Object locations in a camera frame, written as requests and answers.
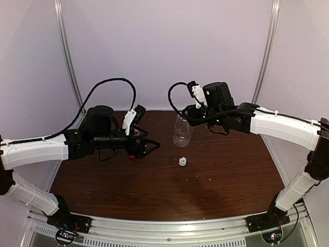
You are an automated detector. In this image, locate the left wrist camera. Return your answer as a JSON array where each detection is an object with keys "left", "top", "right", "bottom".
[{"left": 122, "top": 105, "right": 146, "bottom": 136}]

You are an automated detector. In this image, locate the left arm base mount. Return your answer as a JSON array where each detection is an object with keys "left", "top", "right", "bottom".
[{"left": 45, "top": 194, "right": 92, "bottom": 246}]

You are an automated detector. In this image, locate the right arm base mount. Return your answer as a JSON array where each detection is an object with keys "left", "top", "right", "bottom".
[{"left": 246, "top": 194, "right": 290, "bottom": 245}]

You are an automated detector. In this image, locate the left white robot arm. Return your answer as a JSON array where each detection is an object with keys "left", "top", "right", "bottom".
[{"left": 1, "top": 105, "right": 160, "bottom": 228}]

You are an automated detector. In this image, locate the left black braided cable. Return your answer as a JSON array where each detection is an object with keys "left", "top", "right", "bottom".
[{"left": 0, "top": 78, "right": 137, "bottom": 163}]

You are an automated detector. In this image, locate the aluminium frame post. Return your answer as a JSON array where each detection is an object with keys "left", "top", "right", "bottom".
[
  {"left": 53, "top": 0, "right": 84, "bottom": 114},
  {"left": 252, "top": 0, "right": 280, "bottom": 104}
]

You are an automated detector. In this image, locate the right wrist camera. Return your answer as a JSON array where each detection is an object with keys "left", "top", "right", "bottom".
[{"left": 188, "top": 81, "right": 207, "bottom": 109}]

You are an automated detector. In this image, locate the clear cola bottle red label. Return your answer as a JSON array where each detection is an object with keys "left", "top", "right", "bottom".
[{"left": 131, "top": 129, "right": 141, "bottom": 137}]

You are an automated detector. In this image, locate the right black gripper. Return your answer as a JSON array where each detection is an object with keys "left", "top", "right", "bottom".
[{"left": 182, "top": 104, "right": 225, "bottom": 127}]

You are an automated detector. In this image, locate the white bottle cap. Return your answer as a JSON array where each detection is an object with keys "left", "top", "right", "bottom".
[{"left": 178, "top": 157, "right": 187, "bottom": 166}]

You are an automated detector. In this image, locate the black braided cable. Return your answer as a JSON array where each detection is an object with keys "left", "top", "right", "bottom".
[
  {"left": 0, "top": 78, "right": 137, "bottom": 163},
  {"left": 168, "top": 82, "right": 329, "bottom": 136}
]

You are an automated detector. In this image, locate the clear plastic bottle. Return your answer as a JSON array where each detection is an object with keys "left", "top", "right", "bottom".
[{"left": 173, "top": 115, "right": 193, "bottom": 147}]

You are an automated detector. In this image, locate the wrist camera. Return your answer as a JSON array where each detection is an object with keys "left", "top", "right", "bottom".
[
  {"left": 188, "top": 81, "right": 207, "bottom": 109},
  {"left": 122, "top": 105, "right": 146, "bottom": 136}
]

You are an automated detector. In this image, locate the right aluminium frame post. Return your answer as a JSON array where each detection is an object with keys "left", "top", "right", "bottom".
[{"left": 252, "top": 0, "right": 280, "bottom": 104}]

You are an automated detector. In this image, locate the right black braided cable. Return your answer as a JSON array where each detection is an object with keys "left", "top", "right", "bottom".
[{"left": 168, "top": 82, "right": 329, "bottom": 136}]

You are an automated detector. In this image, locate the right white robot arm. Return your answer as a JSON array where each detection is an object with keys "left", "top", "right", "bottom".
[{"left": 182, "top": 81, "right": 328, "bottom": 227}]

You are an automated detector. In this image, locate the left aluminium frame post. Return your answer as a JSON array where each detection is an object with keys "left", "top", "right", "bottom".
[{"left": 53, "top": 0, "right": 84, "bottom": 114}]

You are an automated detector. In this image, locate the aluminium front rail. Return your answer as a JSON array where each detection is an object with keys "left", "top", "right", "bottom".
[{"left": 18, "top": 203, "right": 320, "bottom": 246}]

